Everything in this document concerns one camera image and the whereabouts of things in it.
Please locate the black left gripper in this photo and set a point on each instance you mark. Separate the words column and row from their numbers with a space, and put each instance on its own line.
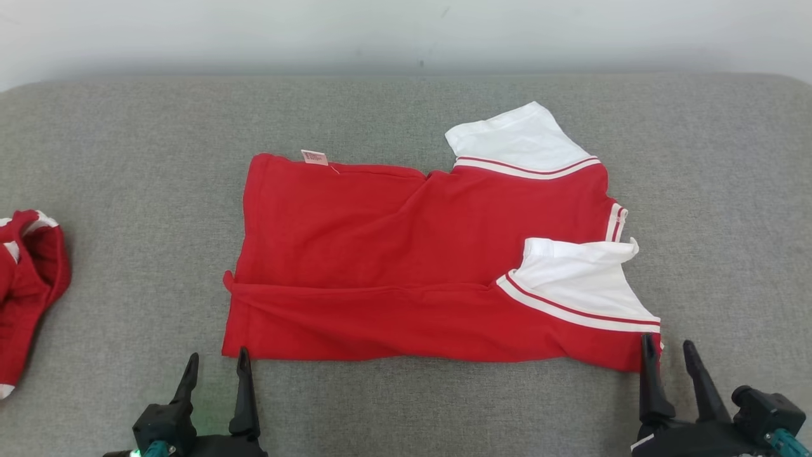
column 235, row 447

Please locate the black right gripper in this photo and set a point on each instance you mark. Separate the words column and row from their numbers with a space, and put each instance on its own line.
column 691, row 441

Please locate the red shorts with white trim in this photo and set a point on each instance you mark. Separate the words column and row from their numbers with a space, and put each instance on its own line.
column 32, row 285

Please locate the red jersey with white sleeves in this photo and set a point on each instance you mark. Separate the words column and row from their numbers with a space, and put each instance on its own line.
column 380, row 241

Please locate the grey fabric sofa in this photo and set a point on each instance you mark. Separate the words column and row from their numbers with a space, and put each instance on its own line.
column 406, row 114

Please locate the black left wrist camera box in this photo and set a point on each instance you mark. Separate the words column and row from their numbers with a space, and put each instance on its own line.
column 165, row 425

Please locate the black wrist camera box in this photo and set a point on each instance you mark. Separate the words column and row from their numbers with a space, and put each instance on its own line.
column 767, row 412
column 165, row 425

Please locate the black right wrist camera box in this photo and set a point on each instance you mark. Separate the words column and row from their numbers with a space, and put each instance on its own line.
column 767, row 412

